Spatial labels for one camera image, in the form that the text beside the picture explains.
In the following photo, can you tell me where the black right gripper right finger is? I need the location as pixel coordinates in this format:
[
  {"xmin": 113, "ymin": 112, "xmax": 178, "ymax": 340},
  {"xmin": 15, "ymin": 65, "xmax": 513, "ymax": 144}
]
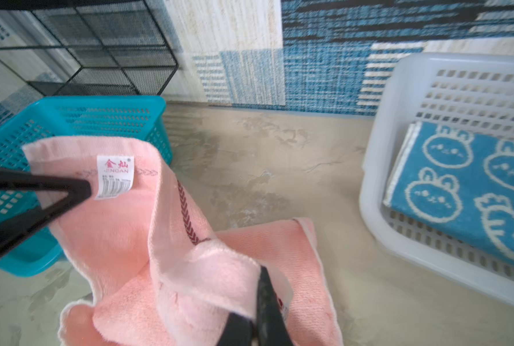
[{"xmin": 256, "ymin": 266, "xmax": 293, "ymax": 346}]

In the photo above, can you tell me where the black wire shelf rack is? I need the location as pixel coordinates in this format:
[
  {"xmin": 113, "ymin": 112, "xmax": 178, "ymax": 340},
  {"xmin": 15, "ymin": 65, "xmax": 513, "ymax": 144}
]
[{"xmin": 0, "ymin": 1, "xmax": 179, "ymax": 97}]

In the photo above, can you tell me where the teal plastic basket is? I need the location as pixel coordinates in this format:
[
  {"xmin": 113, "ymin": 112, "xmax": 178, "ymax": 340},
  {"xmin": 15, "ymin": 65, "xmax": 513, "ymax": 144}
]
[{"xmin": 0, "ymin": 96, "xmax": 173, "ymax": 277}]

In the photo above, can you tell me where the blue bunny pattern towel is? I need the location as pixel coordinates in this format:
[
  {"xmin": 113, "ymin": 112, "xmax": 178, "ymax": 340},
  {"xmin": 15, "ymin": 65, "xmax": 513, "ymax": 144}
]
[{"xmin": 383, "ymin": 121, "xmax": 514, "ymax": 266}]

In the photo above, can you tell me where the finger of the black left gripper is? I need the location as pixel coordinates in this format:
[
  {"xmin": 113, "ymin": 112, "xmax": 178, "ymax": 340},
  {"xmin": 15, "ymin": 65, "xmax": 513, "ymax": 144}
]
[{"xmin": 0, "ymin": 168, "xmax": 92, "ymax": 259}]

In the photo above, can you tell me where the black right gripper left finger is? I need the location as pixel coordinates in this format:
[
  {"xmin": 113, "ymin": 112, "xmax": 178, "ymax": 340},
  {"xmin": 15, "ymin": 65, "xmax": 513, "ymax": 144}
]
[{"xmin": 216, "ymin": 312, "xmax": 254, "ymax": 346}]

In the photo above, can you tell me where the pink terry towel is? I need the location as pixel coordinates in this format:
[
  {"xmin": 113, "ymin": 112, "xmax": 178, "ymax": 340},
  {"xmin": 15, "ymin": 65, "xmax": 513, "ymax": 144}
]
[{"xmin": 23, "ymin": 136, "xmax": 343, "ymax": 345}]

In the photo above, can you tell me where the white plastic basket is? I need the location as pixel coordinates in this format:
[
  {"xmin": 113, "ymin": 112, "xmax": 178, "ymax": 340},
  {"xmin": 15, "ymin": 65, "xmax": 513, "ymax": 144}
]
[{"xmin": 359, "ymin": 53, "xmax": 514, "ymax": 306}]

